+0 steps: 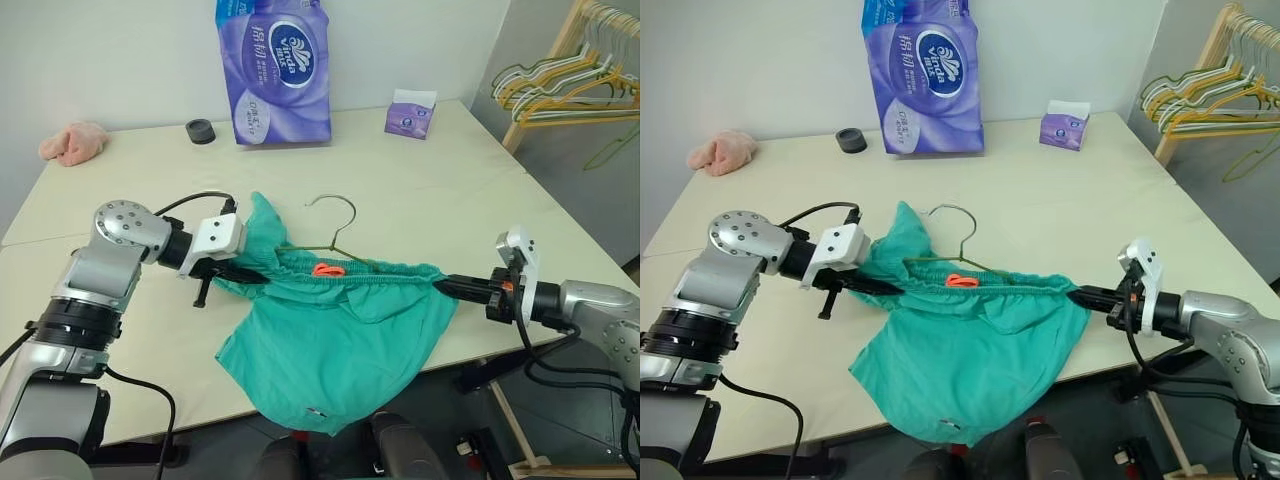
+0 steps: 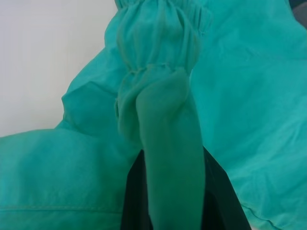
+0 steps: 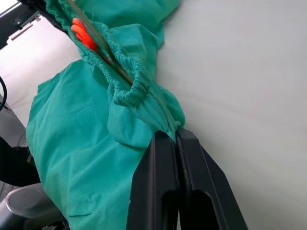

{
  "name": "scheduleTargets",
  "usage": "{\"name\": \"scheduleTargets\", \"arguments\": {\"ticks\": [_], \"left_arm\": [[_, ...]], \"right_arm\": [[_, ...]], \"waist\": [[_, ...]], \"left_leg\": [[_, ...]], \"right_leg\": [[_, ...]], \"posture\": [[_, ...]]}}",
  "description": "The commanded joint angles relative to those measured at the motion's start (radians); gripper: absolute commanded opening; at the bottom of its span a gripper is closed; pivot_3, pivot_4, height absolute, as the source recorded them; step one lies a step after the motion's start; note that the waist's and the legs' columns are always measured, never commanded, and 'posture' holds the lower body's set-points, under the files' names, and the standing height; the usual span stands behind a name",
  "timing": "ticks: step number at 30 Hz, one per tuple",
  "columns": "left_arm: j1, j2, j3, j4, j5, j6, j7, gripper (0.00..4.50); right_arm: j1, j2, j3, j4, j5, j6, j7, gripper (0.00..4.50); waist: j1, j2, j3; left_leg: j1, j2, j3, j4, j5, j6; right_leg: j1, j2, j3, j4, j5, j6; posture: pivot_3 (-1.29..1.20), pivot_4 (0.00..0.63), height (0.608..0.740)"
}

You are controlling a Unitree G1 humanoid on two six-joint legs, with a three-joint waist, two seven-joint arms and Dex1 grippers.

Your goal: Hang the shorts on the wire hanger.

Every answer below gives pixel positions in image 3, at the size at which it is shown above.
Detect green shorts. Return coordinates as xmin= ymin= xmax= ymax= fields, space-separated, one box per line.
xmin=25 ymin=0 xmax=187 ymax=230

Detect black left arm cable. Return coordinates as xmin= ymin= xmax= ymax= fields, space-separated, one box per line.
xmin=0 ymin=76 xmax=8 ymax=112

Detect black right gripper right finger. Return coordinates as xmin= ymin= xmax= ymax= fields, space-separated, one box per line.
xmin=176 ymin=127 xmax=249 ymax=230

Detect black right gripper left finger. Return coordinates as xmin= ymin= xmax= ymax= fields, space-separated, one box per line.
xmin=126 ymin=130 xmax=180 ymax=230

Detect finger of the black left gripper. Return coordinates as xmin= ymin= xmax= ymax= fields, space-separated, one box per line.
xmin=38 ymin=7 xmax=99 ymax=56

